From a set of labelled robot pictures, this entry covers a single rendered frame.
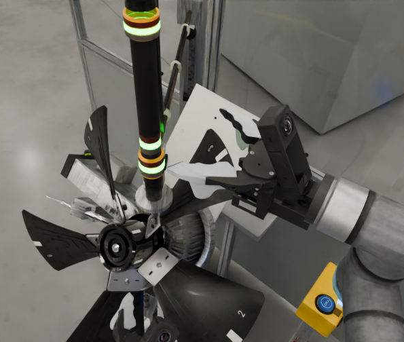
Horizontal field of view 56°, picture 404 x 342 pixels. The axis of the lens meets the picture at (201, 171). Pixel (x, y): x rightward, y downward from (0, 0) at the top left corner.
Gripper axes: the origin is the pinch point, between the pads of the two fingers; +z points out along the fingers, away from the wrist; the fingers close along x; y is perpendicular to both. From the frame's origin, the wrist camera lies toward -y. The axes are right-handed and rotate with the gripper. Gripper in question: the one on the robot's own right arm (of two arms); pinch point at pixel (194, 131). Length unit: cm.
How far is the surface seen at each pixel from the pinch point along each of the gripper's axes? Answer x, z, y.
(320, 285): 22, -29, 59
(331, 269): 29, -30, 59
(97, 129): 15.2, 36.9, 29.7
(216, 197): 9.6, -0.8, 25.3
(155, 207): -2.6, 6.0, 19.8
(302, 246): 66, -21, 109
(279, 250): 68, -13, 123
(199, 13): 53, 30, 12
